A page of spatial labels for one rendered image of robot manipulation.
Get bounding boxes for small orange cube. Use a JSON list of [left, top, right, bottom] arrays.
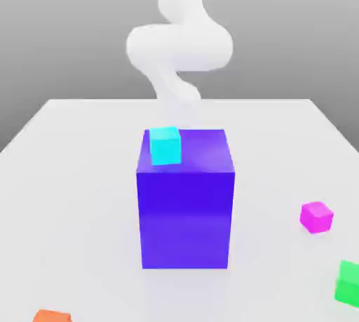
[[32, 309, 73, 322]]

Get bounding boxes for large purple box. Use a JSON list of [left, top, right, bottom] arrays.
[[135, 128, 236, 270]]

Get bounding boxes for small magenta cube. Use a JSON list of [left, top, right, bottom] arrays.
[[299, 201, 334, 235]]

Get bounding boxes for small green cube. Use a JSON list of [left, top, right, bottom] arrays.
[[334, 260, 359, 308]]

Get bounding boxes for small cyan cube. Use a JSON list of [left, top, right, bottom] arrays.
[[149, 126, 182, 166]]

